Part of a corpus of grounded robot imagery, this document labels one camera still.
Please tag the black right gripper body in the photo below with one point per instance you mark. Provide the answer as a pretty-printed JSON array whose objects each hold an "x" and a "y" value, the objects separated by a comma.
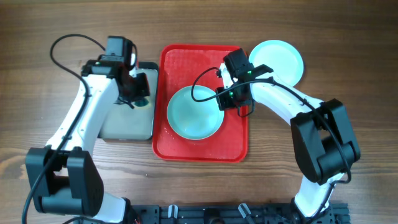
[{"x": 232, "y": 101}]

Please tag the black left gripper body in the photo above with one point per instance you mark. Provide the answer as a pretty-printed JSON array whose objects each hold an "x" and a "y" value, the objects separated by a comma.
[{"x": 140, "y": 89}]

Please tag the green yellow sponge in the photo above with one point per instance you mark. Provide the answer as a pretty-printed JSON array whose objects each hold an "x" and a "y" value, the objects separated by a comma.
[{"x": 142, "y": 104}]

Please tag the mint plate back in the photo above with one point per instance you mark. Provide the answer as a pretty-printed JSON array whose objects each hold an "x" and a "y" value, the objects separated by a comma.
[{"x": 194, "y": 120}]

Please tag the light blue plate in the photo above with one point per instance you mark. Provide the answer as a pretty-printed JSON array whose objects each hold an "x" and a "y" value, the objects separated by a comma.
[{"x": 283, "y": 58}]

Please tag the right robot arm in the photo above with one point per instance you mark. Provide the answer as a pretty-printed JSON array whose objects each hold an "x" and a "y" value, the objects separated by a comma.
[{"x": 325, "y": 145}]

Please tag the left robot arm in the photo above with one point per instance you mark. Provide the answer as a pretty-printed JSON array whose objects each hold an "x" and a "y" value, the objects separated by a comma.
[{"x": 62, "y": 175}]

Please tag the black water tray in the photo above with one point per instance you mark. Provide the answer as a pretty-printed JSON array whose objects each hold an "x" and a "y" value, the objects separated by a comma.
[{"x": 125, "y": 123}]

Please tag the red plastic tray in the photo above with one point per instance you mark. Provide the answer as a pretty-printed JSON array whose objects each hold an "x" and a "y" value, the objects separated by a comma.
[{"x": 180, "y": 64}]

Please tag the black base frame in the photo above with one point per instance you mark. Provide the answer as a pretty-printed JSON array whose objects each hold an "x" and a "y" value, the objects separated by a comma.
[{"x": 278, "y": 213}]

